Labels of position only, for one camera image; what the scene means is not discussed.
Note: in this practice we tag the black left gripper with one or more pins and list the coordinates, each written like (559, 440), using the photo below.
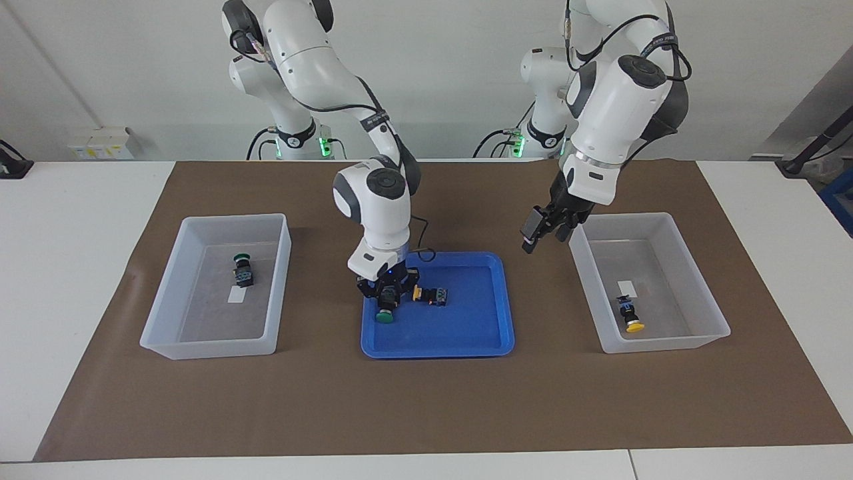
(572, 203)

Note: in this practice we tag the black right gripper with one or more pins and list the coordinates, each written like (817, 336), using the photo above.
(390, 280)

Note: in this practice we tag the large-cap green push button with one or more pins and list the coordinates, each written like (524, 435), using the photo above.
(384, 317)

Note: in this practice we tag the small-cap yellow push button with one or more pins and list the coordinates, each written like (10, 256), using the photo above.
(436, 295)

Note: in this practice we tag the large-cap yellow push button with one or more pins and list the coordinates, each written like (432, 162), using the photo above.
(628, 312)

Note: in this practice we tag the small-cap green push button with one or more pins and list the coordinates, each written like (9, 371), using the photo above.
(244, 273)

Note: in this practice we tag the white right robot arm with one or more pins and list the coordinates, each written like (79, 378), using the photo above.
(373, 206)

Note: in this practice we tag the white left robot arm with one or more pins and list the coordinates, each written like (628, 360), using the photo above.
(620, 106)

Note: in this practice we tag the blue plastic tray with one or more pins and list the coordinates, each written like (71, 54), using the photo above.
(440, 336)

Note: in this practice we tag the white label sticker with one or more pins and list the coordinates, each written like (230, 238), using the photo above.
(626, 287)
(234, 296)

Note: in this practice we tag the brown table mat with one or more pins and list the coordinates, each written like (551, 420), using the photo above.
(426, 413)

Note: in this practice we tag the translucent white plastic box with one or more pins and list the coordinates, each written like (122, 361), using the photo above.
(200, 326)
(680, 330)

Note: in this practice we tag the black pole stand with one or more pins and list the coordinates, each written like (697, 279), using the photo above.
(823, 136)

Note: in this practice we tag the blue plastic crate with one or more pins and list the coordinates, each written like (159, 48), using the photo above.
(841, 200)

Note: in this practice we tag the white wall outlet box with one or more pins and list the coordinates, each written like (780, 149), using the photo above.
(100, 143)

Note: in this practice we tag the black clamp mount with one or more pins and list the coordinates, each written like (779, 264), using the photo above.
(13, 166)

